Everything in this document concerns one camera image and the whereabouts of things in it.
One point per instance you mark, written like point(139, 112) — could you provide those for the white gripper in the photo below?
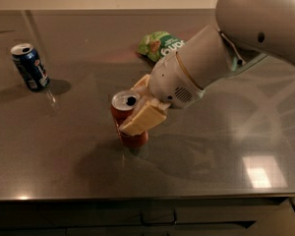
point(171, 81)

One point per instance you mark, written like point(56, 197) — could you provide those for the red coke can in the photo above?
point(122, 105)

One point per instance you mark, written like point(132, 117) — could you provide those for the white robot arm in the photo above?
point(265, 26)

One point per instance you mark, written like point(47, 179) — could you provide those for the blue pepsi can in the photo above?
point(30, 67)

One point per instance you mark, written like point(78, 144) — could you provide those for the green chip bag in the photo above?
point(158, 44)

